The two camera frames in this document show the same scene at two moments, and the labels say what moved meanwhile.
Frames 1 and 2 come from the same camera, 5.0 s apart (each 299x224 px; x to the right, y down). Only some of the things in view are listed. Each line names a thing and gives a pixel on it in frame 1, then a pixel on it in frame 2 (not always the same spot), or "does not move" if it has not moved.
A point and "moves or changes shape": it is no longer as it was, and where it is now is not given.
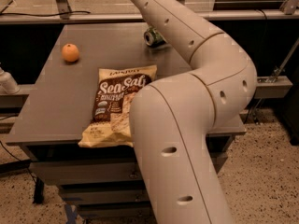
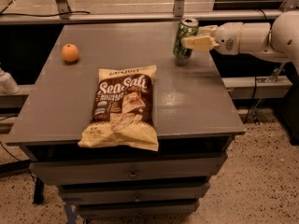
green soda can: x=153 y=38 moves or changes shape
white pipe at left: x=7 y=84 does not move
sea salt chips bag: x=110 y=125 does not move
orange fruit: x=70 y=52 does not move
